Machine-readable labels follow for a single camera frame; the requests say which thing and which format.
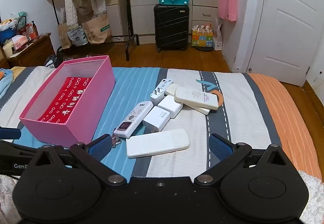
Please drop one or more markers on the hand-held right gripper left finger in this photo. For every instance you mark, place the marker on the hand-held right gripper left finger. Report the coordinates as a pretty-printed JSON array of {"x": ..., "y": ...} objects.
[{"x": 100, "y": 147}]

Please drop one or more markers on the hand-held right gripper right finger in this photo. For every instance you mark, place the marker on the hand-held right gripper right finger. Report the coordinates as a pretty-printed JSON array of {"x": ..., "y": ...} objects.
[{"x": 220, "y": 147}]

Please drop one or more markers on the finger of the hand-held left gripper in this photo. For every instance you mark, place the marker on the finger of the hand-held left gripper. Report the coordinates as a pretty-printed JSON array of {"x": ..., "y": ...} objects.
[{"x": 8, "y": 133}]

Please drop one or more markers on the metal keys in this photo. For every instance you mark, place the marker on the metal keys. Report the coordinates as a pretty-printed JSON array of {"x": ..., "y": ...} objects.
[{"x": 116, "y": 141}]

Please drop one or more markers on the pink cardboard box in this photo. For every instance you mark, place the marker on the pink cardboard box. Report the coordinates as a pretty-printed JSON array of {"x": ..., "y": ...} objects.
[{"x": 58, "y": 132}]

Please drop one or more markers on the white remote with purple screen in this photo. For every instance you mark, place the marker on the white remote with purple screen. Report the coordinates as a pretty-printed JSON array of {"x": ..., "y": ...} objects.
[{"x": 134, "y": 117}]

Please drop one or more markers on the cream remote with pale label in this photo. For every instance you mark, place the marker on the cream remote with pale label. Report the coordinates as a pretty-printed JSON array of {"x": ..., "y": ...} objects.
[{"x": 195, "y": 98}]

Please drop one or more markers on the long white remote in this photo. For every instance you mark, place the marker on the long white remote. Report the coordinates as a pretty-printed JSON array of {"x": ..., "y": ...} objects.
[{"x": 157, "y": 144}]

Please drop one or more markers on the plain white square charger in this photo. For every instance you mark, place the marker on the plain white square charger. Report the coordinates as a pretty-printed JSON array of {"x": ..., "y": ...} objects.
[{"x": 170, "y": 107}]

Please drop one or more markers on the white charger with grey print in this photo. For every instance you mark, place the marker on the white charger with grey print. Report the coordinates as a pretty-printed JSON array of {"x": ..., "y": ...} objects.
[{"x": 158, "y": 119}]

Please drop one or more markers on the light blue cloth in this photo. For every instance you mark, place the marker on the light blue cloth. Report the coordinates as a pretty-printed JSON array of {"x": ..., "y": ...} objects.
[{"x": 5, "y": 82}]

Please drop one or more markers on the red printed flat case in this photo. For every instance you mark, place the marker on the red printed flat case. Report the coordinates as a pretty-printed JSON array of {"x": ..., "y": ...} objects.
[{"x": 68, "y": 99}]

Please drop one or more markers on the cream remote with white cover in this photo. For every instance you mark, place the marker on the cream remote with white cover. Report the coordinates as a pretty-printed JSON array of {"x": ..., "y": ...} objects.
[{"x": 171, "y": 89}]

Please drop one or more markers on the white plug adapter with prongs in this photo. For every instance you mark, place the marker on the white plug adapter with prongs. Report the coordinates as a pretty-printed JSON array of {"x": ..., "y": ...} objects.
[{"x": 157, "y": 97}]

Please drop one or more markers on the cream container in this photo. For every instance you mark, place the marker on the cream container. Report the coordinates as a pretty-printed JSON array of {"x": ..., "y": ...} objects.
[{"x": 7, "y": 49}]

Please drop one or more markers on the wooden nightstand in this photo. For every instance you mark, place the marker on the wooden nightstand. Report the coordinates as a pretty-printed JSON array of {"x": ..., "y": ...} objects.
[{"x": 35, "y": 53}]

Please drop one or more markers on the black floor bag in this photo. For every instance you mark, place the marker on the black floor bag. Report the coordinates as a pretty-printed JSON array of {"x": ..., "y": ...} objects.
[{"x": 53, "y": 61}]

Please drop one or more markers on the thin white remote red button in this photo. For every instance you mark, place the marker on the thin white remote red button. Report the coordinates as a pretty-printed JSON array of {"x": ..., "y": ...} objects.
[{"x": 164, "y": 83}]

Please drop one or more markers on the pink tissue box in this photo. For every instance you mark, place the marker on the pink tissue box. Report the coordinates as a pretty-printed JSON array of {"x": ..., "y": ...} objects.
[{"x": 19, "y": 42}]

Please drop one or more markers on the orange pump bottle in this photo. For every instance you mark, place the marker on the orange pump bottle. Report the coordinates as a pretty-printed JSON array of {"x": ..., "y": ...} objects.
[{"x": 33, "y": 30}]

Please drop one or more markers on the colourful cartoon box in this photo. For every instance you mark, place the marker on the colourful cartoon box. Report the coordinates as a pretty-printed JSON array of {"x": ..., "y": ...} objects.
[{"x": 202, "y": 37}]

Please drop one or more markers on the plain brown paper bag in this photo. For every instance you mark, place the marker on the plain brown paper bag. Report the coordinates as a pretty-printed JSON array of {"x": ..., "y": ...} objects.
[{"x": 64, "y": 36}]

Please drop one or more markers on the printed white plastic bag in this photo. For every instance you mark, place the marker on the printed white plastic bag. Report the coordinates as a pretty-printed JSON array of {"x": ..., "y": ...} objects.
[{"x": 77, "y": 36}]

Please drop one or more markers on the teal net bag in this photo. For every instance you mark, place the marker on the teal net bag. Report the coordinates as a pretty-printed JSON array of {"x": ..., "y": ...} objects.
[{"x": 21, "y": 19}]

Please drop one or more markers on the brown paper bag green label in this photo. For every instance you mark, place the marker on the brown paper bag green label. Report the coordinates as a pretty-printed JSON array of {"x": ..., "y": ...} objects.
[{"x": 97, "y": 29}]

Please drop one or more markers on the white door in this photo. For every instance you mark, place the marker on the white door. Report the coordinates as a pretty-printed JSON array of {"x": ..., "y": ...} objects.
[{"x": 286, "y": 36}]

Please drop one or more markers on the black suitcase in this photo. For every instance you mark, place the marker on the black suitcase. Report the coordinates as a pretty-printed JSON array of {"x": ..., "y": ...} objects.
[{"x": 172, "y": 26}]

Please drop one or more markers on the black clothes rack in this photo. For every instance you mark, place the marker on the black clothes rack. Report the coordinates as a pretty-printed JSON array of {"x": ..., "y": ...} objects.
[{"x": 127, "y": 11}]

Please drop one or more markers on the pink paper bag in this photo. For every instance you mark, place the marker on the pink paper bag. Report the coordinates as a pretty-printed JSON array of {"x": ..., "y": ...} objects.
[{"x": 227, "y": 7}]

